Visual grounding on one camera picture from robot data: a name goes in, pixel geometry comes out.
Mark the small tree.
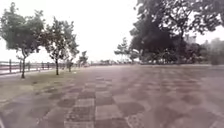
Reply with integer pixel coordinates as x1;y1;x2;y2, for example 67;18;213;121
77;50;90;68

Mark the chequered brick paved plaza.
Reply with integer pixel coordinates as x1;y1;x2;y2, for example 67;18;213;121
0;64;224;128

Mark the group of dark trees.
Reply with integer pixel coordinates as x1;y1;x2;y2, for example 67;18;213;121
114;0;224;65

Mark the slim-trunked tree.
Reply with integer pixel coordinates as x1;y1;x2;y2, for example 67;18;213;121
40;17;80;76

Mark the railing fence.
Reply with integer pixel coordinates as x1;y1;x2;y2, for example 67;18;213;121
0;59;73;76

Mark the grass strip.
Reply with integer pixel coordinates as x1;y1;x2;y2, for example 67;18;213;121
0;68;88;103

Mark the large-crowned tree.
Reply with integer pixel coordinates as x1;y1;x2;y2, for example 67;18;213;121
0;2;46;80

